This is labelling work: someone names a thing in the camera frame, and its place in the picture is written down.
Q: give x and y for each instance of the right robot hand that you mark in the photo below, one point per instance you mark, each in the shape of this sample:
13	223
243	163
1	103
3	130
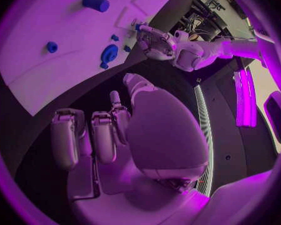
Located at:
164	127

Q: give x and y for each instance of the small blue block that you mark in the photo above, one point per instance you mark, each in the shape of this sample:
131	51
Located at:
138	27

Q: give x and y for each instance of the blue cylinder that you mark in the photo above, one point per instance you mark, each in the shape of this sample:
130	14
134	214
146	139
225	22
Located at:
96	3

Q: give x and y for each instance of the small blue peg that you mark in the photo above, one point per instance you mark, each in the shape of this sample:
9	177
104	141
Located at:
104	65

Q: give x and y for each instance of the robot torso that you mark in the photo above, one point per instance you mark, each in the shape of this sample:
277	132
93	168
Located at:
227	135

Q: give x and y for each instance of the glowing light bar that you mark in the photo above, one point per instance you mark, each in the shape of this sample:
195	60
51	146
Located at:
244	99

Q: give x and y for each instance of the white task board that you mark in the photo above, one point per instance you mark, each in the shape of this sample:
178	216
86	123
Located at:
67	31

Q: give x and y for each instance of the blue gear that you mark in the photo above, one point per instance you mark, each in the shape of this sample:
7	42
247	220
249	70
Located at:
110	52

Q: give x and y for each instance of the blue round peg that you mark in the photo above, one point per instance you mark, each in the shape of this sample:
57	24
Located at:
52	47

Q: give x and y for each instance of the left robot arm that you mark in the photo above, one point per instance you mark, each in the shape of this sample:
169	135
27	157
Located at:
236	47

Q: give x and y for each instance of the cluttered equipment rack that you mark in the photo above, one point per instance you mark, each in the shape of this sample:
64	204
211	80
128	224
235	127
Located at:
206	13

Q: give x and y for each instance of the small blue plug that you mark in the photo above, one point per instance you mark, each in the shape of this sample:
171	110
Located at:
114	37
127	48

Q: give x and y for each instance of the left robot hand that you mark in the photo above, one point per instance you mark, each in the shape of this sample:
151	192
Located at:
155	41

